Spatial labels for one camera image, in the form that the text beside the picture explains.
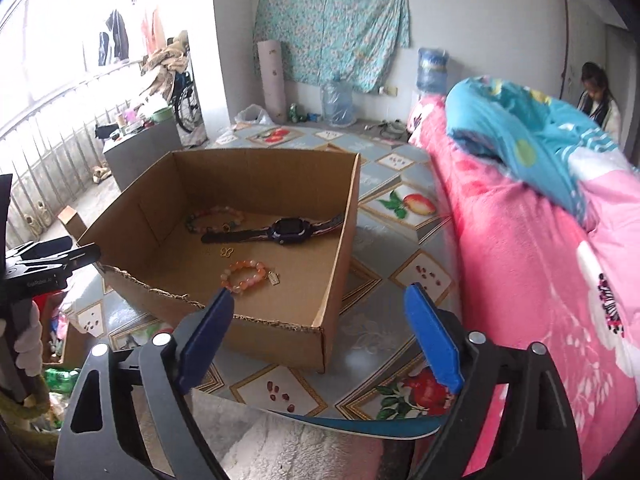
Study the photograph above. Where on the black and pink smart watch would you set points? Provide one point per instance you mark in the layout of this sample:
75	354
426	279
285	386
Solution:
287	230

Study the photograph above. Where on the pink hanging garment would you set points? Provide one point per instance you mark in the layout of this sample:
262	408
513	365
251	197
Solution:
152	30

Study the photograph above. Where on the small brown cardboard box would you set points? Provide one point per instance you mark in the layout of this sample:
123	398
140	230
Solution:
72	222

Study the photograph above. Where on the blue water dispenser bottle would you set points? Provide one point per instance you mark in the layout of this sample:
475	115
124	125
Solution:
432	70

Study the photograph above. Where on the gold butterfly outline pendant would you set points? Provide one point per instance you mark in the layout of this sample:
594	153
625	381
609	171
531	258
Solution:
226	250

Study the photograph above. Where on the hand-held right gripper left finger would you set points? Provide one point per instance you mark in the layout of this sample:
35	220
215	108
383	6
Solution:
205	340

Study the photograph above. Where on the blue patterned quilt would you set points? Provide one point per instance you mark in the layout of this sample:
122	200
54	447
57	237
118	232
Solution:
530	130

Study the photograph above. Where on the grey cabinet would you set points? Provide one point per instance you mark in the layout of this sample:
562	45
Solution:
142	155

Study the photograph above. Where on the white plastic bag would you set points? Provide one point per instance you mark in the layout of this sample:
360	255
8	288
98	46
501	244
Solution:
254	115

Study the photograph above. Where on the person's left forearm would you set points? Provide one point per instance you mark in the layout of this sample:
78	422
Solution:
25	425

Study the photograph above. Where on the pink floral blanket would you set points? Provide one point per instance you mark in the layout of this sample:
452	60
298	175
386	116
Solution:
525	285

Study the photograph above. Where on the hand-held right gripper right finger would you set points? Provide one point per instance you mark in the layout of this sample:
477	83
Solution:
432	340

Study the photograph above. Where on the pile of beige clothes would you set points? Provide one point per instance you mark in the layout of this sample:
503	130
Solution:
165	60

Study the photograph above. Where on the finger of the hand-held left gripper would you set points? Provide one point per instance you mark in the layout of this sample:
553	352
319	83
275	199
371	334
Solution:
45	248
30	277

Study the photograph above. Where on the green basin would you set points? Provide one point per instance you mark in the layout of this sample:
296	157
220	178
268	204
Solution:
162	115

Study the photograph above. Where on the teal floral curtain cloth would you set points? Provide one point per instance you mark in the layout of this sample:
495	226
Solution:
330	30

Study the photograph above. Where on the dark hanging jacket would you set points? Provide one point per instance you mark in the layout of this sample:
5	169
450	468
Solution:
115	35

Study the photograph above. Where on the silver abacus charm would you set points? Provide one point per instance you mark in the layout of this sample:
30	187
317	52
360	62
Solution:
273	278

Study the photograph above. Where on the person's left hand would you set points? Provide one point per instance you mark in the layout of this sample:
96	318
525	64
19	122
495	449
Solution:
29	345

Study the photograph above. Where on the clear water jug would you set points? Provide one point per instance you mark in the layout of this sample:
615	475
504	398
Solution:
337	102

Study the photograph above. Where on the wheelchair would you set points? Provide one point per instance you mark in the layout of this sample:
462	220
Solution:
187	105

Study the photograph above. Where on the large brown cardboard box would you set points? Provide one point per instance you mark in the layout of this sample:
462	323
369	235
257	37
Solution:
280	190

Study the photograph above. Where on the white balcony railing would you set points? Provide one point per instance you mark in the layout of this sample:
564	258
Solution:
55	135

